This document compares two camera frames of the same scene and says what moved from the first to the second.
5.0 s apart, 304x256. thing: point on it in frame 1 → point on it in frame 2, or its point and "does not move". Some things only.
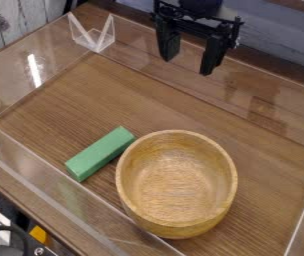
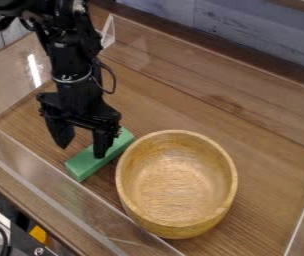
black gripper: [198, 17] → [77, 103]
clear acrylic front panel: [92, 226] does not move
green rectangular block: [97, 153] does not move
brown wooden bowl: [176, 182] does not move
